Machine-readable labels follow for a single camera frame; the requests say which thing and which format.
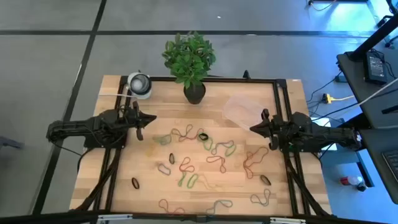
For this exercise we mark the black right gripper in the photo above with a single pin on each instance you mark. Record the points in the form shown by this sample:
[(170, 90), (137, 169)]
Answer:
[(278, 127)]

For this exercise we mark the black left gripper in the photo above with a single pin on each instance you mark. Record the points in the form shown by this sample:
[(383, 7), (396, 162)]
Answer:
[(135, 118)]

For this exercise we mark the long red rubber band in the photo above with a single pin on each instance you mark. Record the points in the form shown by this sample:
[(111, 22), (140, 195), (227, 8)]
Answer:
[(262, 148)]

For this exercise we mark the olive rubber band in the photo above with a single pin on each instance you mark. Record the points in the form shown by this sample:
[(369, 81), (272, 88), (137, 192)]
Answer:
[(176, 129)]

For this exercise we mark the grey purple rubber band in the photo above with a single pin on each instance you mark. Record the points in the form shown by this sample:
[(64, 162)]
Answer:
[(222, 143)]

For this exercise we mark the thick black rubber band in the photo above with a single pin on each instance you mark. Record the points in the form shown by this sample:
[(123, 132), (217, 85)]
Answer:
[(199, 137)]

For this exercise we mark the grey blue rubber band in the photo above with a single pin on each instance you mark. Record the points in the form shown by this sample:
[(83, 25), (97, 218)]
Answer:
[(268, 194)]

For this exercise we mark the yellow rubber band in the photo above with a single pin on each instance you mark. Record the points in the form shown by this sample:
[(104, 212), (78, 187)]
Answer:
[(205, 179)]

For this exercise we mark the teal rubber band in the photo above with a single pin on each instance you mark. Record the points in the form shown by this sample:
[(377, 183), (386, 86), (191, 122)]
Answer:
[(224, 201)]

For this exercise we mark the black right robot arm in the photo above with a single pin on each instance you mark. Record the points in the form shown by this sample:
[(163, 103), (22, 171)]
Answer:
[(329, 135)]

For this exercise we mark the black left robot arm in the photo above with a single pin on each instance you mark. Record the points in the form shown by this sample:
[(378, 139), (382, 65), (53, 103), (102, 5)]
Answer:
[(71, 127)]

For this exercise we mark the clear plastic bin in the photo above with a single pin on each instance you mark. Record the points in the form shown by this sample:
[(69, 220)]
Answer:
[(242, 112)]

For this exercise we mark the white round lamp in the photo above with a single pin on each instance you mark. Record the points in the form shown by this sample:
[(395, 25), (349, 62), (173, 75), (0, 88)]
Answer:
[(140, 85)]

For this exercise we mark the white paper sheet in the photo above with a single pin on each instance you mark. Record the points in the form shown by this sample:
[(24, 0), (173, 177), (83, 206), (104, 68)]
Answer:
[(320, 122)]

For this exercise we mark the green plant in black pot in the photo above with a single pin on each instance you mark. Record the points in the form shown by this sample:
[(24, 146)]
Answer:
[(189, 59)]

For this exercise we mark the grey floor box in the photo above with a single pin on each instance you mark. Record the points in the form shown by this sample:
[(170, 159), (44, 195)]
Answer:
[(341, 78)]

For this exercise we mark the red white can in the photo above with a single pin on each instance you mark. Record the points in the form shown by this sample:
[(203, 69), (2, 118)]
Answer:
[(345, 180)]

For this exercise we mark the black side desk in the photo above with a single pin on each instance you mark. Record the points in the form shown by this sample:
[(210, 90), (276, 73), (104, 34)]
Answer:
[(357, 90)]

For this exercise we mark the black desk foot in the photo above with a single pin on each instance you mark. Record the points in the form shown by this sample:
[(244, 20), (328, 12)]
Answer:
[(366, 174)]

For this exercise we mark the small black cap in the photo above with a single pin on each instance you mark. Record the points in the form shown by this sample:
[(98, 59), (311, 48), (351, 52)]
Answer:
[(361, 187)]

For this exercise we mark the black desk with keyboard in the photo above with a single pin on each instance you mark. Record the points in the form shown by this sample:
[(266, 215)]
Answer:
[(376, 149)]

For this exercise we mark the black power supply brick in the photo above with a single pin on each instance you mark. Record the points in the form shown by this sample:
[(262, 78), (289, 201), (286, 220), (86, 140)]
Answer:
[(375, 68)]

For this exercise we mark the black keyboard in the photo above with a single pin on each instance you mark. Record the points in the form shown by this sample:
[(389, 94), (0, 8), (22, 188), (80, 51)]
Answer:
[(392, 163)]

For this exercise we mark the grey chair base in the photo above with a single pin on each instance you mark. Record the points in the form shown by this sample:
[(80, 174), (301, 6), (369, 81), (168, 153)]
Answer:
[(9, 142)]

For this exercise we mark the black diagonal beam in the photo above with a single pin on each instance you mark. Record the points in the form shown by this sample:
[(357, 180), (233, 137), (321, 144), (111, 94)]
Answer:
[(373, 39)]

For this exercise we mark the black frame clamp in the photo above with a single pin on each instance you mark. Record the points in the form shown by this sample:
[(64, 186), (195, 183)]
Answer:
[(246, 74)]

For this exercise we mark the silver frame bracket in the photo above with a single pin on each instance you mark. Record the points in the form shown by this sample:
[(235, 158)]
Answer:
[(115, 216), (287, 221)]

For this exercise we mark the black front frame beam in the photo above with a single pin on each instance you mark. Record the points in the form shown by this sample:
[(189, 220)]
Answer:
[(155, 219)]

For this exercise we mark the black table-level camera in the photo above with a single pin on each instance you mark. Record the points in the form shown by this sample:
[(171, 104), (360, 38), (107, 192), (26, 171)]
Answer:
[(201, 219)]

